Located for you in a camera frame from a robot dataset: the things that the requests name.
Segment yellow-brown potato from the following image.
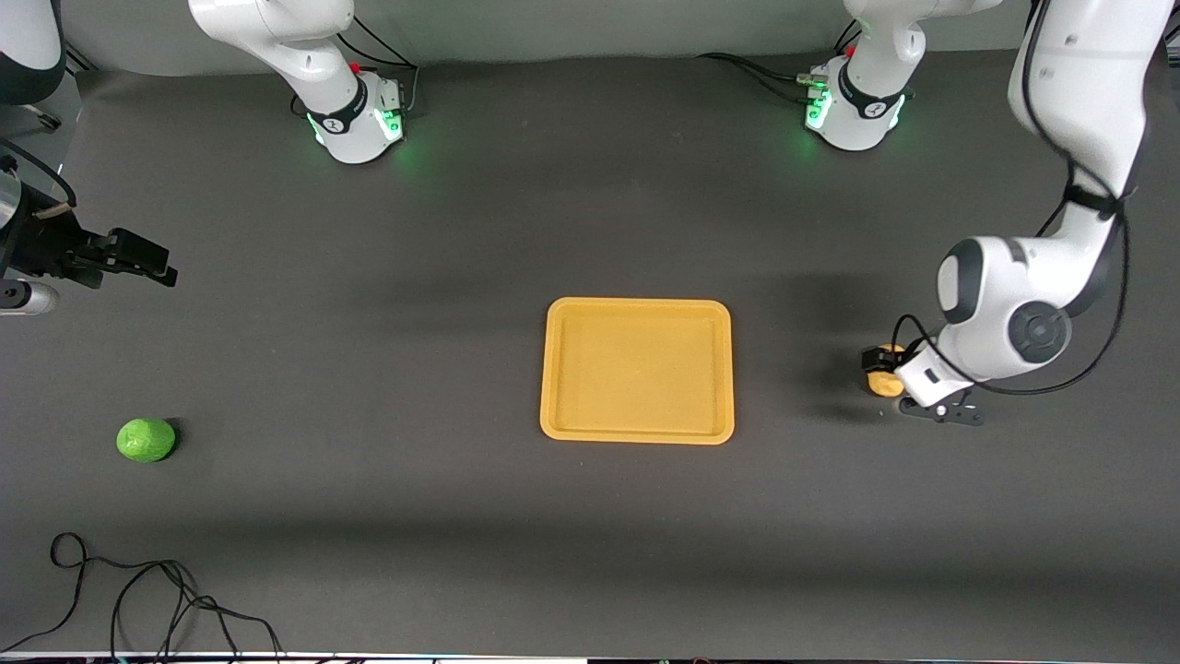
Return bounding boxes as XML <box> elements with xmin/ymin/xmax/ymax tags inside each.
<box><xmin>867</xmin><ymin>345</ymin><xmax>909</xmax><ymax>398</ymax></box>

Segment yellow plastic tray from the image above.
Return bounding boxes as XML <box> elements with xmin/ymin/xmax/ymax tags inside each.
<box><xmin>539</xmin><ymin>297</ymin><xmax>736</xmax><ymax>445</ymax></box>

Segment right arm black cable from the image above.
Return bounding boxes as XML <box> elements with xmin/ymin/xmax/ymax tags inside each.
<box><xmin>0</xmin><ymin>138</ymin><xmax>77</xmax><ymax>208</ymax></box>

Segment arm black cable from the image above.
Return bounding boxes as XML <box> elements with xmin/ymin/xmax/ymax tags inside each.
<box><xmin>0</xmin><ymin>138</ymin><xmax>77</xmax><ymax>208</ymax></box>
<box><xmin>890</xmin><ymin>0</ymin><xmax>1149</xmax><ymax>397</ymax></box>

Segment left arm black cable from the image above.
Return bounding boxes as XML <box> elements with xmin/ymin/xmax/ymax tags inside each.
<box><xmin>890</xmin><ymin>0</ymin><xmax>1149</xmax><ymax>397</ymax></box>

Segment right arm base black cables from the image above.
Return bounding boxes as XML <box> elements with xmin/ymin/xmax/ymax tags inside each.
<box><xmin>336</xmin><ymin>18</ymin><xmax>421</xmax><ymax>116</ymax></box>

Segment arm base black cables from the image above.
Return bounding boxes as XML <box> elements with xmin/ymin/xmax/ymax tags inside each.
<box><xmin>696</xmin><ymin>18</ymin><xmax>860</xmax><ymax>104</ymax></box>
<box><xmin>336</xmin><ymin>18</ymin><xmax>421</xmax><ymax>116</ymax></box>

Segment left arm base black cables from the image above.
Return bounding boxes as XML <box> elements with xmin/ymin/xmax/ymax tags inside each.
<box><xmin>696</xmin><ymin>18</ymin><xmax>860</xmax><ymax>104</ymax></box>

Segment thin black looped cable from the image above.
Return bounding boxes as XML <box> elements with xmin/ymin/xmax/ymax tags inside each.
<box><xmin>0</xmin><ymin>532</ymin><xmax>287</xmax><ymax>660</ymax></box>

